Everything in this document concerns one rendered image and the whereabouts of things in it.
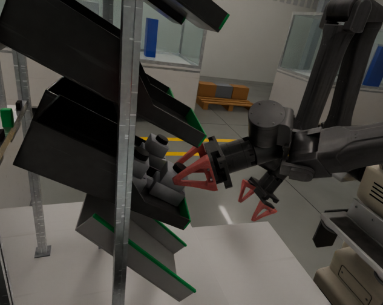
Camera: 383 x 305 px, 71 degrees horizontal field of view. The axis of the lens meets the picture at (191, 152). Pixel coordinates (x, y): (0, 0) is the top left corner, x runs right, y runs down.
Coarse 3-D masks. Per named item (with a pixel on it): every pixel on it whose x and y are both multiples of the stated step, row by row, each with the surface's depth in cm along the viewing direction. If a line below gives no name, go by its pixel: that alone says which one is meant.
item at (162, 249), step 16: (96, 208) 52; (112, 208) 57; (80, 224) 45; (96, 224) 44; (112, 224) 53; (144, 224) 62; (160, 224) 62; (96, 240) 45; (112, 240) 46; (128, 240) 46; (144, 240) 59; (160, 240) 65; (176, 240) 65; (128, 256) 48; (144, 256) 49; (160, 256) 61; (144, 272) 51; (160, 272) 51; (176, 272) 63; (160, 288) 53; (176, 288) 54; (192, 288) 55
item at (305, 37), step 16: (304, 16) 507; (320, 16) 470; (304, 32) 507; (320, 32) 470; (288, 48) 552; (304, 48) 507; (288, 64) 551; (304, 64) 506; (368, 64) 481; (336, 80) 479; (368, 80) 498
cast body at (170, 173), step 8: (168, 168) 49; (176, 168) 49; (184, 168) 50; (152, 176) 53; (160, 176) 50; (168, 176) 49; (152, 184) 50; (160, 184) 49; (168, 184) 49; (152, 192) 50; (160, 192) 50; (168, 192) 50; (176, 192) 50; (184, 192) 51; (168, 200) 51; (176, 200) 51
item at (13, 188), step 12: (12, 108) 171; (0, 120) 152; (12, 144) 152; (12, 156) 151; (0, 168) 129; (12, 168) 151; (0, 180) 129; (12, 180) 150; (24, 180) 180; (0, 192) 129; (12, 192) 150; (24, 192) 179; (0, 204) 128; (12, 204) 149; (24, 204) 178
